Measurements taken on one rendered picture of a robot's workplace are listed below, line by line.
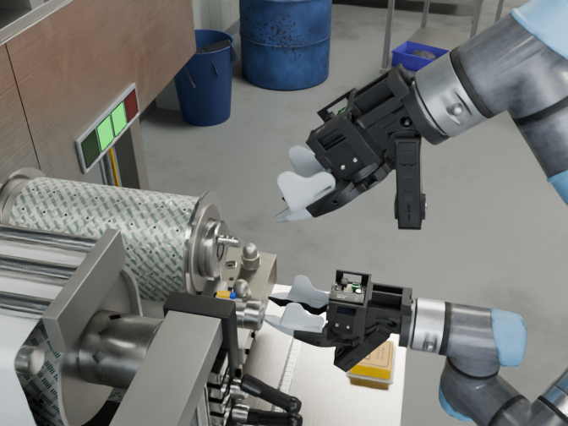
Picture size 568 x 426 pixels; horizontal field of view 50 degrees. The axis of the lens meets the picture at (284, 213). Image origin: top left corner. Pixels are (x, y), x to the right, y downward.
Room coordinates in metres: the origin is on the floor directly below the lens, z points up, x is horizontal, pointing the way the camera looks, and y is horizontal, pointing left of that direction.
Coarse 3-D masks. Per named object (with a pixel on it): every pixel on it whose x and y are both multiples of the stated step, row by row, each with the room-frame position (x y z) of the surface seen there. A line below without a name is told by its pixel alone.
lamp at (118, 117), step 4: (120, 104) 1.11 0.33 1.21; (116, 108) 1.09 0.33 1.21; (120, 108) 1.10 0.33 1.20; (112, 112) 1.07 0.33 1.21; (116, 112) 1.08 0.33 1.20; (120, 112) 1.10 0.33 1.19; (112, 116) 1.07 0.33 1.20; (116, 116) 1.08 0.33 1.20; (120, 116) 1.10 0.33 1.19; (124, 116) 1.11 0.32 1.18; (112, 120) 1.07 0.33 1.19; (116, 120) 1.08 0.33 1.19; (120, 120) 1.09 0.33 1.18; (124, 120) 1.11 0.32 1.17; (116, 124) 1.08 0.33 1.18; (120, 124) 1.09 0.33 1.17; (124, 124) 1.11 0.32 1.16; (116, 128) 1.07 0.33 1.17; (120, 128) 1.09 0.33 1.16; (116, 132) 1.07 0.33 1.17
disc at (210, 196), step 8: (208, 192) 0.64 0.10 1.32; (200, 200) 0.61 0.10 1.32; (208, 200) 0.63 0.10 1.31; (216, 200) 0.66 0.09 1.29; (200, 208) 0.61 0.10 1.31; (192, 216) 0.58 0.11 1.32; (192, 224) 0.58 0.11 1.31; (192, 232) 0.57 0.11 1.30; (184, 240) 0.56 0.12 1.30; (192, 240) 0.57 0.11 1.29; (184, 248) 0.55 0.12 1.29; (184, 256) 0.55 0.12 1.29; (184, 264) 0.54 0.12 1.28; (184, 272) 0.54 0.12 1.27; (184, 280) 0.54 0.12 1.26; (184, 288) 0.54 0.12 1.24; (192, 288) 0.55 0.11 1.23
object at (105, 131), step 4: (108, 116) 1.05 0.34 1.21; (108, 120) 1.05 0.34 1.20; (104, 124) 1.03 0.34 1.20; (108, 124) 1.05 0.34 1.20; (100, 128) 1.02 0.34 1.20; (104, 128) 1.03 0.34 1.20; (108, 128) 1.05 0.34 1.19; (100, 132) 1.01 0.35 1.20; (104, 132) 1.03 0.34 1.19; (108, 132) 1.04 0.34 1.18; (100, 136) 1.01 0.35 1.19; (104, 136) 1.03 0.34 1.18; (108, 136) 1.04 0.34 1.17; (112, 136) 1.06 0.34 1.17; (100, 140) 1.01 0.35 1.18; (104, 140) 1.02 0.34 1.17; (108, 140) 1.04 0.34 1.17; (104, 144) 1.02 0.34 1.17; (104, 148) 1.02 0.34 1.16
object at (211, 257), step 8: (208, 224) 0.61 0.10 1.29; (216, 224) 0.61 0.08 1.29; (224, 224) 0.63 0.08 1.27; (208, 232) 0.60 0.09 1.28; (216, 232) 0.60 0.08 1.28; (224, 232) 0.62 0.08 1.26; (200, 240) 0.59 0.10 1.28; (208, 240) 0.59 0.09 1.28; (216, 240) 0.60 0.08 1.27; (200, 248) 0.58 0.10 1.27; (208, 248) 0.58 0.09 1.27; (216, 248) 0.59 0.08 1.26; (224, 248) 0.62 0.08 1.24; (200, 256) 0.58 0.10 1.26; (208, 256) 0.57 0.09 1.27; (216, 256) 0.60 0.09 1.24; (224, 256) 0.62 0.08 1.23; (200, 264) 0.57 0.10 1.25; (208, 264) 0.57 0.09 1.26; (216, 264) 0.59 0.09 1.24; (224, 264) 0.62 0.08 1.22; (200, 272) 0.58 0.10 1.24; (208, 272) 0.57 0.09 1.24; (216, 272) 0.59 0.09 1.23
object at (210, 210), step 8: (24, 184) 0.67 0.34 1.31; (16, 192) 0.65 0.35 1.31; (8, 200) 0.64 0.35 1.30; (8, 208) 0.63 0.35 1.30; (208, 208) 0.62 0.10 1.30; (216, 208) 0.65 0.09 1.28; (8, 216) 0.62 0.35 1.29; (200, 216) 0.60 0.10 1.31; (208, 216) 0.62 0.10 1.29; (216, 216) 0.65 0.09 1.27; (8, 224) 0.62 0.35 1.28; (200, 224) 0.59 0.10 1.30; (200, 232) 0.59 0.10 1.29; (192, 248) 0.57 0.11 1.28; (192, 256) 0.56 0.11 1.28; (192, 264) 0.56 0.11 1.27; (192, 272) 0.55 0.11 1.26; (192, 280) 0.55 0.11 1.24; (200, 280) 0.58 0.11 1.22; (200, 288) 0.57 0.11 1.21
